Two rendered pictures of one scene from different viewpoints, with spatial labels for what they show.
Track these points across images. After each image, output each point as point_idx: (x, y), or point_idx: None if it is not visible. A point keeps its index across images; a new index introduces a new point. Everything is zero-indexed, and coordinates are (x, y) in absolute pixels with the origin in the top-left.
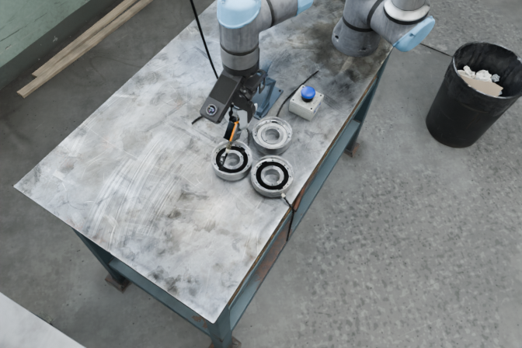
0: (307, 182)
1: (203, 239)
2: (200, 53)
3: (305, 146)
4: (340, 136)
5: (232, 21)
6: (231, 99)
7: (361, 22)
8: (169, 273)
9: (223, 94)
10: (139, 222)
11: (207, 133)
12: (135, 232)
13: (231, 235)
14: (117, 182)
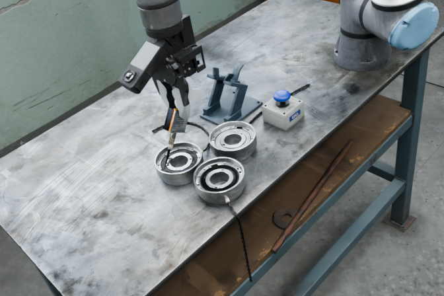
0: (298, 221)
1: (121, 242)
2: None
3: (273, 155)
4: (354, 176)
5: None
6: (152, 65)
7: (357, 27)
8: (72, 273)
9: (143, 60)
10: (62, 220)
11: (166, 141)
12: (54, 229)
13: (154, 240)
14: (57, 182)
